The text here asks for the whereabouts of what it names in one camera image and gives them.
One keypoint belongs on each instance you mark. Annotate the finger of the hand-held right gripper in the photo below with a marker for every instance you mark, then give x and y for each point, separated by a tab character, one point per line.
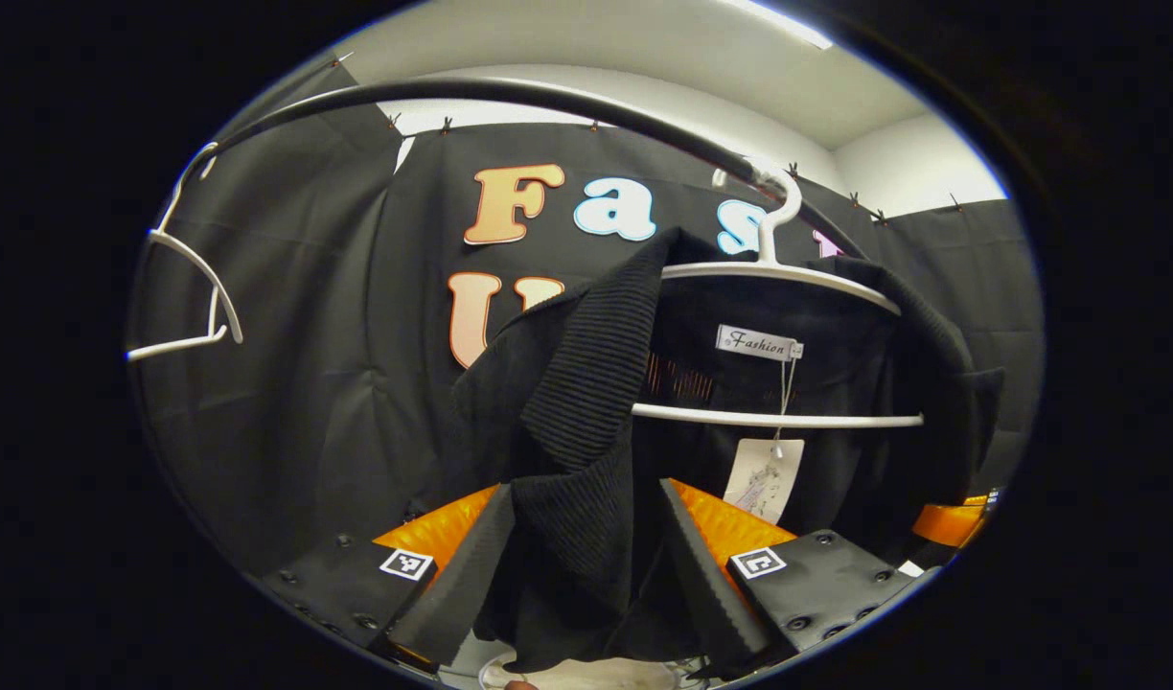
946	524

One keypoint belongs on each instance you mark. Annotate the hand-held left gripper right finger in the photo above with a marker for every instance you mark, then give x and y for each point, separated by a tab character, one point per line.
711	585

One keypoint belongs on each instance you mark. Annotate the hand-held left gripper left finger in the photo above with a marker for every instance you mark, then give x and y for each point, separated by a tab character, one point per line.
462	594

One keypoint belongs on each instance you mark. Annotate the white laundry hamper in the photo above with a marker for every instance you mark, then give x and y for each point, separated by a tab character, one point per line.
596	677

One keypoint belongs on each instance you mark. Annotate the black knit cardigan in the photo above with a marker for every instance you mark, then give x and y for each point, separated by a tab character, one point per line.
586	383

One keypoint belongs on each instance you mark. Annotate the white plastic hanger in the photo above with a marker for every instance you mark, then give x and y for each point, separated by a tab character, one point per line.
769	244
179	345

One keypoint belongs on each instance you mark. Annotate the black clothes rack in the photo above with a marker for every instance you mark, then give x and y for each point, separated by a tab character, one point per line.
510	89

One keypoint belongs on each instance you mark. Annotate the black backdrop cloth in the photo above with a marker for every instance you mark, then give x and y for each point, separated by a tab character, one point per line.
337	383

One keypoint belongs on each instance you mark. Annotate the row of black clips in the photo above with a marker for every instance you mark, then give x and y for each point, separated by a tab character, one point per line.
445	125

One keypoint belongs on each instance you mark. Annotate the long ceiling light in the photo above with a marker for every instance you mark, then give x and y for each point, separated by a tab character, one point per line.
788	24

